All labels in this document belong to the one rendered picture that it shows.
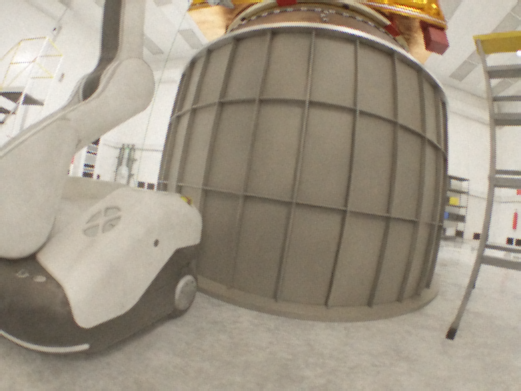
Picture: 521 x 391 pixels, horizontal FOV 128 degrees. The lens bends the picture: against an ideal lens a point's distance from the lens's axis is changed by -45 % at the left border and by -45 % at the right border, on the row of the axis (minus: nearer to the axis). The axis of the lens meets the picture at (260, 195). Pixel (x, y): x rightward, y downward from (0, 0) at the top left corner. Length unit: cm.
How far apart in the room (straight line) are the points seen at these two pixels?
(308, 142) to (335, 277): 50
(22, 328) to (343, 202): 93
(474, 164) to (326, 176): 829
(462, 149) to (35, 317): 888
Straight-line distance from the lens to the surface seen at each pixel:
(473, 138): 921
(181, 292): 66
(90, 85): 69
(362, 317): 92
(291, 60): 103
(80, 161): 798
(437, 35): 190
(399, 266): 107
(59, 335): 45
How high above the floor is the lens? 39
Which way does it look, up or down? 1 degrees up
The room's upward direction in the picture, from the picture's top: 9 degrees clockwise
